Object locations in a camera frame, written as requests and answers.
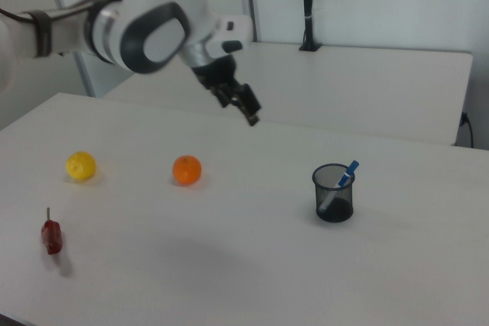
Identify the white adjacent table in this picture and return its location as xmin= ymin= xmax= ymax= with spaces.
xmin=102 ymin=41 xmax=474 ymax=147

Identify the blue plug with black cable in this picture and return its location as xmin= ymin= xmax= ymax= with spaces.
xmin=459 ymin=111 xmax=475 ymax=150

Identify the black mesh pen cup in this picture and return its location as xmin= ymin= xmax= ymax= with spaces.
xmin=311 ymin=163 xmax=356 ymax=223

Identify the red chili pepper toy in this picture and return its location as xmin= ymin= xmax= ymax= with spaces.
xmin=40 ymin=207 xmax=64 ymax=257

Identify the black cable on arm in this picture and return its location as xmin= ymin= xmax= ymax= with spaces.
xmin=0 ymin=5 xmax=37 ymax=24

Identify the orange toy fruit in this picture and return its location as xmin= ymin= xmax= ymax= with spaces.
xmin=171 ymin=154 xmax=203 ymax=186

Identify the black camera pole with base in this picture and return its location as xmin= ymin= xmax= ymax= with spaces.
xmin=298 ymin=0 xmax=322 ymax=53

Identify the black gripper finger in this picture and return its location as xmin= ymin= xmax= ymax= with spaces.
xmin=235 ymin=83 xmax=264 ymax=127
xmin=215 ymin=89 xmax=238 ymax=110

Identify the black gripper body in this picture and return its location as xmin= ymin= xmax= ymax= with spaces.
xmin=190 ymin=53 xmax=253 ymax=102

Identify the blue and white marker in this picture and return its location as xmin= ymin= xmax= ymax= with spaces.
xmin=318 ymin=160 xmax=361 ymax=213

